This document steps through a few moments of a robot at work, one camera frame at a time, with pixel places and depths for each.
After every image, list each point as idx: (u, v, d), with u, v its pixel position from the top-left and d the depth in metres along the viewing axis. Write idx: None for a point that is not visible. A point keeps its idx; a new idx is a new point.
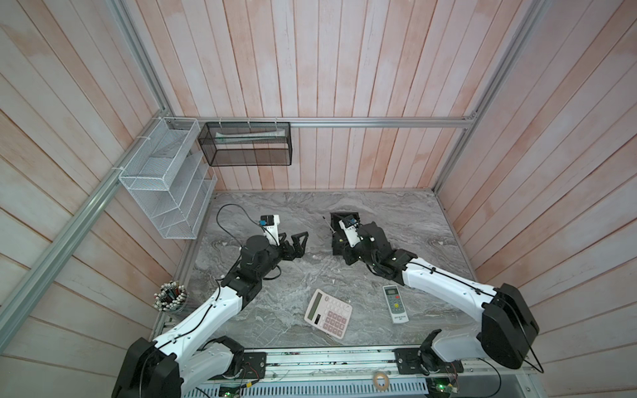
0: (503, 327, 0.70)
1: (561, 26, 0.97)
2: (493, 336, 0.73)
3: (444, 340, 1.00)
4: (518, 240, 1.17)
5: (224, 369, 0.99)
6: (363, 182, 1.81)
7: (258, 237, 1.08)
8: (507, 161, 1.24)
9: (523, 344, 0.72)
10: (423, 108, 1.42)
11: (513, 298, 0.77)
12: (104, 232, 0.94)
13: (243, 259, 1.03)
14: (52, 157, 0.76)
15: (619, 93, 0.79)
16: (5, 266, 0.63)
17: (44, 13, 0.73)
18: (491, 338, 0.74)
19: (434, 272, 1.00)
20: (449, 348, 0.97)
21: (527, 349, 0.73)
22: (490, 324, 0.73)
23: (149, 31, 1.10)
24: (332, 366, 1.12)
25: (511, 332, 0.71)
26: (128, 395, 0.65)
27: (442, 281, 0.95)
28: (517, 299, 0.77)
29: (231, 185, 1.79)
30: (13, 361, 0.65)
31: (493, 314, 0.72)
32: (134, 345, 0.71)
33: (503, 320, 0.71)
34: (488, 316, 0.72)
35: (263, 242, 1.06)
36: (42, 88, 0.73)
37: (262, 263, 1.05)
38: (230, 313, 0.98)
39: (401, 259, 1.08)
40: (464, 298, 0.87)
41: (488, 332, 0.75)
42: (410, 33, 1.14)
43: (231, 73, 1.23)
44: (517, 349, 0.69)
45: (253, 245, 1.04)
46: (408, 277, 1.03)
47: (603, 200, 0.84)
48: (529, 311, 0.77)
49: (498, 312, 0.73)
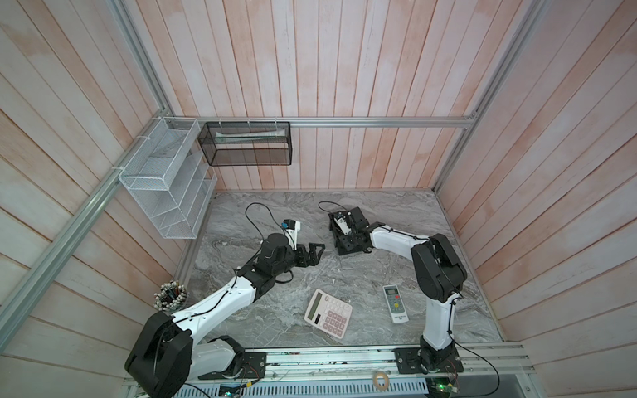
0: (425, 261, 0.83)
1: (561, 26, 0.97)
2: (420, 270, 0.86)
3: (426, 323, 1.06)
4: (518, 240, 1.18)
5: (224, 366, 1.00)
6: (363, 182, 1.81)
7: (280, 235, 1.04)
8: (507, 160, 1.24)
9: (448, 280, 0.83)
10: (423, 108, 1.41)
11: (440, 241, 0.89)
12: (105, 232, 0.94)
13: (261, 252, 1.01)
14: (52, 157, 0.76)
15: (619, 93, 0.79)
16: (5, 266, 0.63)
17: (44, 12, 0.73)
18: (420, 273, 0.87)
19: (391, 230, 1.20)
20: (429, 327, 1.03)
21: (452, 287, 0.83)
22: (418, 260, 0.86)
23: (149, 31, 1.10)
24: (332, 366, 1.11)
25: (434, 267, 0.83)
26: (143, 366, 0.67)
27: (393, 236, 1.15)
28: (444, 243, 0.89)
29: (231, 185, 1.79)
30: (12, 361, 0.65)
31: (419, 250, 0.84)
32: (153, 317, 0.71)
33: (425, 255, 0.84)
34: (417, 251, 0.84)
35: (284, 240, 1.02)
36: (41, 87, 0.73)
37: (280, 261, 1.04)
38: (243, 302, 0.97)
39: (372, 225, 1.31)
40: (406, 245, 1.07)
41: (417, 268, 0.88)
42: (411, 32, 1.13)
43: (232, 73, 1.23)
44: (436, 281, 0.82)
45: (274, 240, 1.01)
46: (371, 237, 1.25)
47: (602, 200, 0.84)
48: (454, 253, 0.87)
49: (425, 249, 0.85)
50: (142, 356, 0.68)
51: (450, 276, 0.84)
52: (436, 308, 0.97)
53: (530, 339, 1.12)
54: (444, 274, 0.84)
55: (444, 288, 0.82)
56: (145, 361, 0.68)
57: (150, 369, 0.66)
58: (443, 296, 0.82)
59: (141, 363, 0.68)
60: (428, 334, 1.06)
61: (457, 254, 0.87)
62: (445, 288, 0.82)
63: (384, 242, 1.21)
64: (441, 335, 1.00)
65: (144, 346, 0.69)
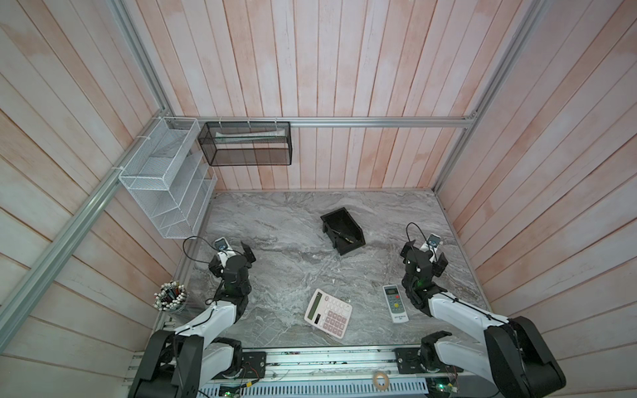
0: (504, 352, 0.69)
1: (561, 26, 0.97)
2: (498, 363, 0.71)
3: (453, 345, 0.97)
4: (518, 240, 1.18)
5: (227, 363, 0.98)
6: (363, 182, 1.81)
7: (238, 256, 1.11)
8: (507, 160, 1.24)
9: (535, 380, 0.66)
10: (422, 108, 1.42)
11: (525, 328, 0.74)
12: (105, 232, 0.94)
13: (226, 279, 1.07)
14: (52, 157, 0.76)
15: (619, 93, 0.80)
16: (5, 266, 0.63)
17: (45, 12, 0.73)
18: (498, 366, 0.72)
19: (456, 301, 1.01)
20: (454, 354, 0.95)
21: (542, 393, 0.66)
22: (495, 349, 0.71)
23: (149, 31, 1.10)
24: (332, 366, 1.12)
25: (515, 359, 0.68)
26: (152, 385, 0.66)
27: (458, 308, 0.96)
28: (532, 332, 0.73)
29: (231, 185, 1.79)
30: (12, 361, 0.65)
31: (495, 335, 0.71)
32: (156, 334, 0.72)
33: (505, 345, 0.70)
34: (496, 339, 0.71)
35: (241, 262, 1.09)
36: (42, 88, 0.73)
37: (245, 276, 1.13)
38: (229, 319, 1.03)
39: (434, 291, 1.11)
40: (474, 322, 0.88)
41: (494, 358, 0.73)
42: (410, 32, 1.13)
43: (232, 73, 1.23)
44: (519, 379, 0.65)
45: (233, 264, 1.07)
46: (430, 306, 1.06)
47: (602, 200, 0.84)
48: (547, 349, 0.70)
49: (503, 334, 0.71)
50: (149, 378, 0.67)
51: (540, 377, 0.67)
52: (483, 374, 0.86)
53: None
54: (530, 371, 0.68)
55: (532, 391, 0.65)
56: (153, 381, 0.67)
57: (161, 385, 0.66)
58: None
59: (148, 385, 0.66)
60: (441, 344, 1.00)
61: (551, 351, 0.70)
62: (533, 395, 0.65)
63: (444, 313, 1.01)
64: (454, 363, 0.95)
65: (152, 365, 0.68)
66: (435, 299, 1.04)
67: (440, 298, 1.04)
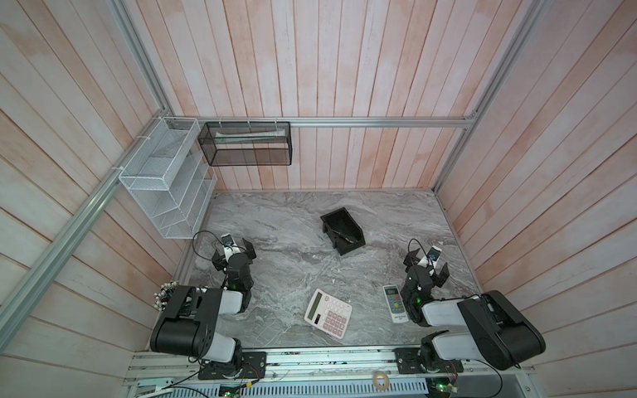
0: (475, 313, 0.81)
1: (561, 26, 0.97)
2: (478, 331, 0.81)
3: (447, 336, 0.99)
4: (518, 240, 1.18)
5: (229, 358, 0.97)
6: (363, 182, 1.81)
7: (240, 254, 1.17)
8: (507, 160, 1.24)
9: (512, 337, 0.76)
10: (422, 108, 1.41)
11: (494, 298, 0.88)
12: (105, 232, 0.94)
13: (229, 275, 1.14)
14: (52, 157, 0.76)
15: (619, 93, 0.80)
16: (5, 266, 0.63)
17: (45, 13, 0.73)
18: (477, 336, 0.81)
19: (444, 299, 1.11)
20: (450, 343, 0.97)
21: (521, 348, 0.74)
22: (470, 317, 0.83)
23: (149, 31, 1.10)
24: (332, 366, 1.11)
25: (487, 322, 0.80)
26: (175, 324, 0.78)
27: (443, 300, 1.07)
28: (500, 300, 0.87)
29: (231, 185, 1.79)
30: (12, 361, 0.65)
31: (467, 304, 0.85)
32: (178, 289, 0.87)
33: (475, 309, 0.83)
34: (465, 306, 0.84)
35: (244, 259, 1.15)
36: (42, 88, 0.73)
37: (248, 272, 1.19)
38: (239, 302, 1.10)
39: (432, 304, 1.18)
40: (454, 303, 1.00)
41: (473, 329, 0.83)
42: (410, 32, 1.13)
43: (232, 73, 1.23)
44: (493, 335, 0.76)
45: (236, 262, 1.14)
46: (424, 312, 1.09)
47: (602, 200, 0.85)
48: (518, 313, 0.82)
49: (474, 303, 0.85)
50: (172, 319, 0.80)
51: (517, 335, 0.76)
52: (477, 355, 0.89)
53: None
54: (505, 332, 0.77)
55: (508, 345, 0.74)
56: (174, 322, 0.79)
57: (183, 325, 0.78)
58: (507, 356, 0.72)
59: (172, 325, 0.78)
60: (438, 340, 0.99)
61: (521, 314, 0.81)
62: (512, 348, 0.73)
63: (439, 317, 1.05)
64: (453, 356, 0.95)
65: (177, 308, 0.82)
66: (426, 308, 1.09)
67: (430, 304, 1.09)
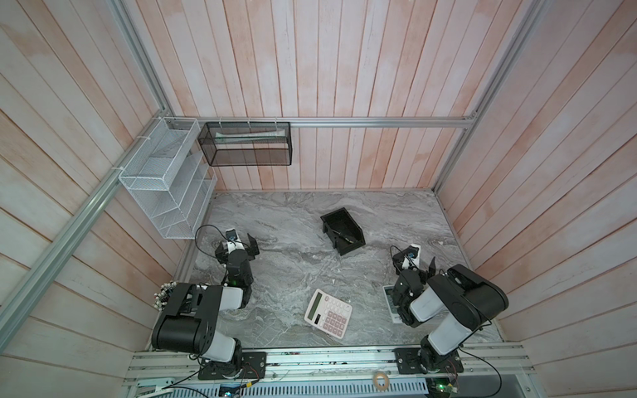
0: (441, 284, 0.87)
1: (561, 26, 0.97)
2: (446, 298, 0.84)
3: (438, 331, 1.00)
4: (517, 240, 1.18)
5: (229, 357, 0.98)
6: (363, 182, 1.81)
7: (239, 250, 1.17)
8: (507, 160, 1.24)
9: (476, 297, 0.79)
10: (423, 108, 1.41)
11: (454, 268, 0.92)
12: (105, 232, 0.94)
13: (230, 272, 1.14)
14: (52, 157, 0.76)
15: (619, 93, 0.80)
16: (5, 266, 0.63)
17: (46, 13, 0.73)
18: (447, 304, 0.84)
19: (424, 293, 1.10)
20: (442, 336, 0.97)
21: (487, 303, 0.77)
22: (438, 289, 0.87)
23: (149, 31, 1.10)
24: (332, 366, 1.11)
25: (453, 288, 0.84)
26: (175, 322, 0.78)
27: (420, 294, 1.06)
28: (460, 269, 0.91)
29: (231, 185, 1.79)
30: (12, 361, 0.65)
31: (432, 279, 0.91)
32: (178, 287, 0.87)
33: (440, 279, 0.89)
34: (432, 279, 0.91)
35: (242, 256, 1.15)
36: (42, 87, 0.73)
37: (248, 268, 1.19)
38: (238, 298, 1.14)
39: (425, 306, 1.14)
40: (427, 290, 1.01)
41: (443, 299, 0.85)
42: (410, 32, 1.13)
43: (232, 73, 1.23)
44: (459, 298, 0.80)
45: (235, 259, 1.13)
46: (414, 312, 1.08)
47: (602, 200, 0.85)
48: (478, 275, 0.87)
49: (438, 277, 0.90)
50: (173, 317, 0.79)
51: (480, 293, 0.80)
52: (460, 331, 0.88)
53: (530, 340, 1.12)
54: (469, 293, 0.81)
55: (474, 303, 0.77)
56: (175, 320, 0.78)
57: (183, 322, 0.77)
58: (475, 314, 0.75)
59: (172, 322, 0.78)
60: (434, 335, 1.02)
61: (481, 276, 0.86)
62: (478, 305, 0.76)
63: (425, 309, 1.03)
64: (450, 347, 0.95)
65: (177, 304, 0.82)
66: (413, 304, 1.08)
67: (415, 300, 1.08)
